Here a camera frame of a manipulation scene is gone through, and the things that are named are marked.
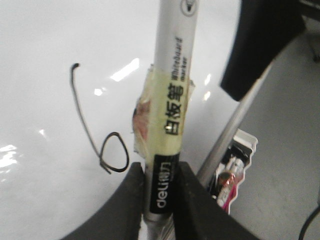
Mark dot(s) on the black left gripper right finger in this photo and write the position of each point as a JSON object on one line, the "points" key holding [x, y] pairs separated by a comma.
{"points": [[197, 216]]}

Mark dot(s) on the box of markers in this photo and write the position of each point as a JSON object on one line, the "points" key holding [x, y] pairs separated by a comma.
{"points": [[231, 170]]}

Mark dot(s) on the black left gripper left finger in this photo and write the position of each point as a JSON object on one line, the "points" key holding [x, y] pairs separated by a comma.
{"points": [[120, 217]]}

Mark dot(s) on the aluminium whiteboard tray frame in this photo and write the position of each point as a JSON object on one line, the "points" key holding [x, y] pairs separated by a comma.
{"points": [[207, 169]]}

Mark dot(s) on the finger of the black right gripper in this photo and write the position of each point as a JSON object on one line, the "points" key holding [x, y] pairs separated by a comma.
{"points": [[265, 27]]}

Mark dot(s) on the white whiteboard marker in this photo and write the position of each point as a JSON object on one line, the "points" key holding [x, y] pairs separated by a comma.
{"points": [[173, 54]]}

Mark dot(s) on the yellowish tape with red cap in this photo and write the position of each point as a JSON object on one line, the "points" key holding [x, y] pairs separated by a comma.
{"points": [[159, 117]]}

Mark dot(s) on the white whiteboard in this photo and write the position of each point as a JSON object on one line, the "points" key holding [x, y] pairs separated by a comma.
{"points": [[71, 72]]}

